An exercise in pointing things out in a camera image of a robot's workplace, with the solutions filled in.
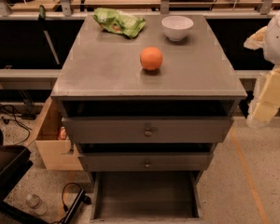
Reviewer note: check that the grey drawer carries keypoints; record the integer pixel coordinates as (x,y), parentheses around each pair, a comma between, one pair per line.
(146,198)
(133,130)
(144,161)

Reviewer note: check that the white bowl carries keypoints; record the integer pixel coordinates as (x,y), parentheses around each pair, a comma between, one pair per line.
(176,28)

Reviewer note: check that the small orange can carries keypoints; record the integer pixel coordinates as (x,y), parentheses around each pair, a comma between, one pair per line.
(62,135)

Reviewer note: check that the black power strip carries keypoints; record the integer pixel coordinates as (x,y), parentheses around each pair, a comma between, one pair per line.
(82,197)

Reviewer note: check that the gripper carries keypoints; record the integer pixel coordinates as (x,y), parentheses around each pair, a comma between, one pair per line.
(278,41)

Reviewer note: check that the grey bottom drawer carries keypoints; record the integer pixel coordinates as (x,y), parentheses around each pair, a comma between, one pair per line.
(146,198)

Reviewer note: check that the clear plastic bottle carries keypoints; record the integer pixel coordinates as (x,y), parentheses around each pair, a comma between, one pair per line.
(36,205)

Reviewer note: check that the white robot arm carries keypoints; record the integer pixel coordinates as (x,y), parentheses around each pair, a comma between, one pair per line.
(267,38)

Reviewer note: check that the orange fruit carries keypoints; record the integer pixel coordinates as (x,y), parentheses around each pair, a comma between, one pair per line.
(151,58)

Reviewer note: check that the wooden box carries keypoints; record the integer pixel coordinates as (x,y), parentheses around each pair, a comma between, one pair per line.
(56,154)

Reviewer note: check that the grey top drawer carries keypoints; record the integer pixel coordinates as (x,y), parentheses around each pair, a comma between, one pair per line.
(133,130)

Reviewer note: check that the grey middle drawer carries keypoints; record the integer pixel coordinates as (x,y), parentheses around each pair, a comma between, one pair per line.
(144,161)

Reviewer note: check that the grey drawer cabinet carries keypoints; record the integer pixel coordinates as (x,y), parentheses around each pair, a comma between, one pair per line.
(103,78)

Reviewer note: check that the green chip bag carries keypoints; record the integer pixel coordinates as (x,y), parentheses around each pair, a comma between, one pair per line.
(118,22)

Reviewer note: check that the black chair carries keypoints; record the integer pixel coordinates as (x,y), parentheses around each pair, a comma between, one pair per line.
(14,163)

